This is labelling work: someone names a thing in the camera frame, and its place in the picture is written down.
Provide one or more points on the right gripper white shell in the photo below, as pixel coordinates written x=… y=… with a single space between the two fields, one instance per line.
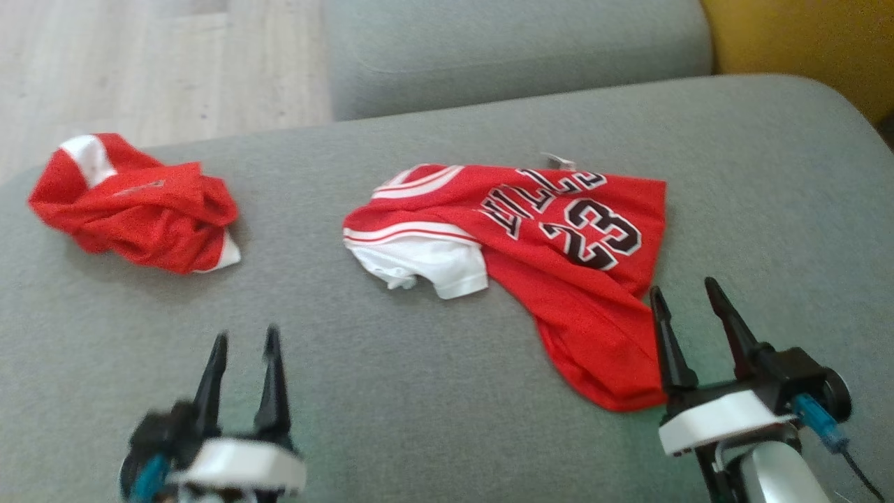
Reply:
x=726 y=419

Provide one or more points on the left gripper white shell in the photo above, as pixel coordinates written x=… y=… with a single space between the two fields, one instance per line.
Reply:
x=237 y=464

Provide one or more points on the red basketball jersey number 23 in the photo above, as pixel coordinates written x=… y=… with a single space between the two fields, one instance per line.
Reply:
x=580 y=293

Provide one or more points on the red shorts with white stripes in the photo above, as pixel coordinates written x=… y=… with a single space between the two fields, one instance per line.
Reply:
x=140 y=216

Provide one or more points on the large grey sofa seat cushion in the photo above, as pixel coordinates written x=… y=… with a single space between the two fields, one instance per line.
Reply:
x=419 y=391

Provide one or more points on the yellow sofa armrest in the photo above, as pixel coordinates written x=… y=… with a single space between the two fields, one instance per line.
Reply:
x=803 y=42

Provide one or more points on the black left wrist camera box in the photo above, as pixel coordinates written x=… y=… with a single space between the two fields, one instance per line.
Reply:
x=164 y=429

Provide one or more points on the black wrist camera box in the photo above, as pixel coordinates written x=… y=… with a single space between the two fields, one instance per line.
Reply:
x=789 y=370
x=164 y=429

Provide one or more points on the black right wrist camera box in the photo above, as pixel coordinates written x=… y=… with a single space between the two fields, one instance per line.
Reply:
x=789 y=370

